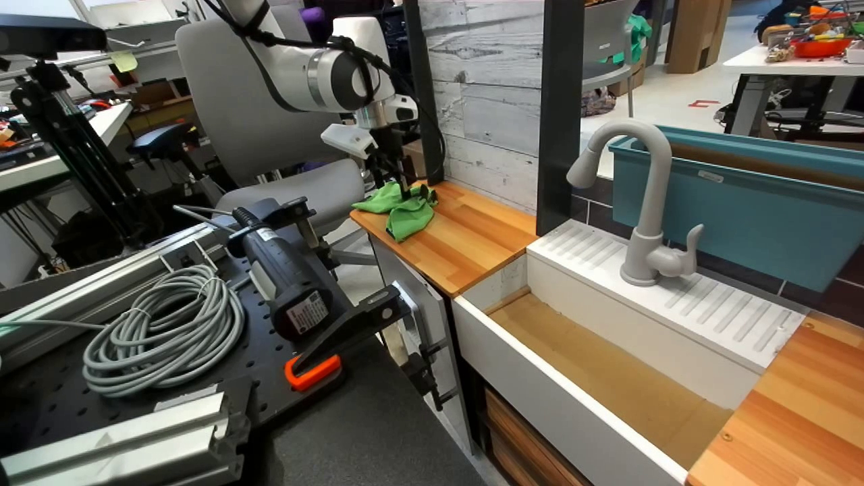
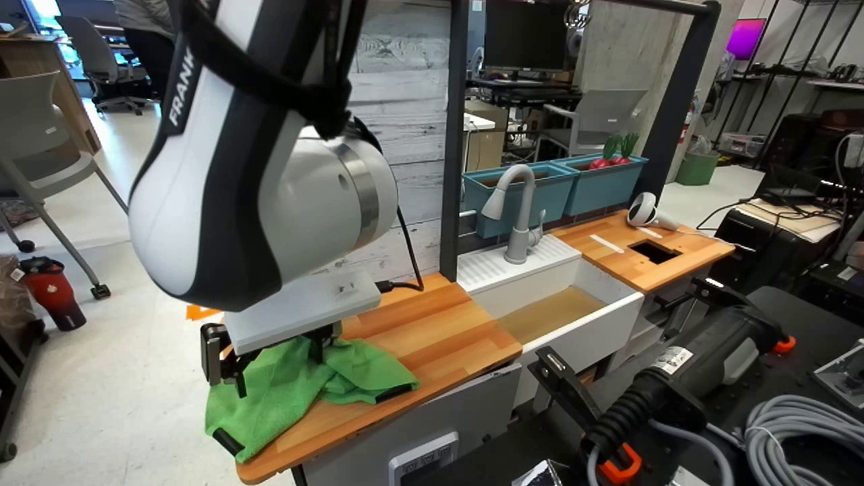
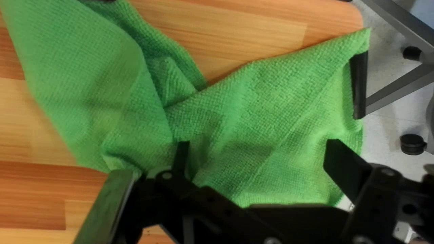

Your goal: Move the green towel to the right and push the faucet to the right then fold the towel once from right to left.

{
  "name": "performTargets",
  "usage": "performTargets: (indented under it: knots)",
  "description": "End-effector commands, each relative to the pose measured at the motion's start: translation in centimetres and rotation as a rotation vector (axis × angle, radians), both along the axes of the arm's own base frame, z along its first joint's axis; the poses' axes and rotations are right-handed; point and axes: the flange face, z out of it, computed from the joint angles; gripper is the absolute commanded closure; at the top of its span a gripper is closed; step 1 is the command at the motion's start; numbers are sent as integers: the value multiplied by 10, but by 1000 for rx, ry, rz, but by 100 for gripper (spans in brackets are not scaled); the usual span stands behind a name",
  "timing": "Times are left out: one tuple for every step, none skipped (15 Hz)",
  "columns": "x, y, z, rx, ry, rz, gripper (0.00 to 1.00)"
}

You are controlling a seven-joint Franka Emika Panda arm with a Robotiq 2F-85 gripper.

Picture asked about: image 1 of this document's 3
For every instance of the white side desk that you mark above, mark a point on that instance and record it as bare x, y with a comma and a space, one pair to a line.
97, 125

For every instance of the slanted thin black frame post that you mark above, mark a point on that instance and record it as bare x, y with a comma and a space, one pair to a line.
421, 91

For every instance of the long aluminium extrusion rail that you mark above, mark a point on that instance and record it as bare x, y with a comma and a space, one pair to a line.
97, 279

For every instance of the grey wood-look back panel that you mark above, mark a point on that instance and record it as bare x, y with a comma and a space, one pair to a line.
486, 98

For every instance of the brown cardboard box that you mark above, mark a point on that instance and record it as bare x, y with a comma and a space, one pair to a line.
697, 33

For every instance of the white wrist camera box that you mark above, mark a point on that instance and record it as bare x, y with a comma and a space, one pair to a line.
346, 143

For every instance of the black tripod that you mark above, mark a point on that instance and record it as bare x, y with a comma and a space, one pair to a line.
85, 152

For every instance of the grey toy faucet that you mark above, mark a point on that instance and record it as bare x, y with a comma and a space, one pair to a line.
647, 252

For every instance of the white table with black legs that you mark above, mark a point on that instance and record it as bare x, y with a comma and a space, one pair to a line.
783, 67

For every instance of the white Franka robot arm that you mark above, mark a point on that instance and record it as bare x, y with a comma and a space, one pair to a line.
307, 76

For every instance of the long teal planter box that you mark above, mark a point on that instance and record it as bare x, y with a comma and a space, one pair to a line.
764, 217

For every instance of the thick black frame post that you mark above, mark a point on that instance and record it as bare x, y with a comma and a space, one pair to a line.
560, 118

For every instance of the black clamp with orange trigger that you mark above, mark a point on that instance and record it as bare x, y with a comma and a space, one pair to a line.
286, 279

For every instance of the white toy sink basin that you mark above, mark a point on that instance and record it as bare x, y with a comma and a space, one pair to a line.
556, 396

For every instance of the grey chair behind window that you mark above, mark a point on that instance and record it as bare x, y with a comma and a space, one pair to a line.
606, 45

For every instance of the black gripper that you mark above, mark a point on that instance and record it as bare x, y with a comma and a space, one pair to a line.
390, 145

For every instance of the red bowl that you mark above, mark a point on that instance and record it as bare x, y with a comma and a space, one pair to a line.
822, 48

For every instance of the grey padded office chair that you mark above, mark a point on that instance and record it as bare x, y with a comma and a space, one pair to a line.
234, 98

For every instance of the green microfibre towel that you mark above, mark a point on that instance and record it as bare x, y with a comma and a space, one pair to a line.
408, 217

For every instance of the plain wooden countertop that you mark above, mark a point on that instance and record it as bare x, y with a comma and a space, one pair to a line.
461, 238

